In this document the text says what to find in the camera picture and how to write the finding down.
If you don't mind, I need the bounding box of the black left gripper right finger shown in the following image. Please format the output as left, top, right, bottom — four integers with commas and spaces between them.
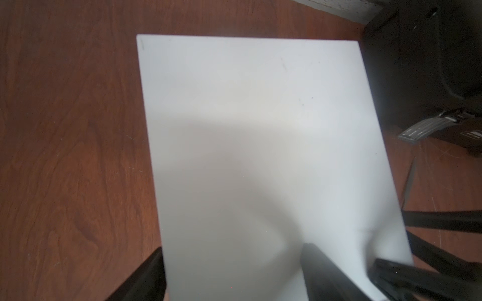
300, 243, 369, 301

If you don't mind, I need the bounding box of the white drawer cabinet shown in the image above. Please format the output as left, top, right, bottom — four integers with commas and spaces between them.
136, 35, 412, 300

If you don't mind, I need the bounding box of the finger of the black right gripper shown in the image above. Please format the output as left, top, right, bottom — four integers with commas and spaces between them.
369, 232, 481, 300
402, 211, 482, 233

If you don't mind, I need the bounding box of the black plastic toolbox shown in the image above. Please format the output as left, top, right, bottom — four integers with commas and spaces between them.
362, 1, 481, 157

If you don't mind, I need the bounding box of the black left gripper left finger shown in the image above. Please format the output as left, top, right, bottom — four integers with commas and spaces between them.
107, 247, 167, 301

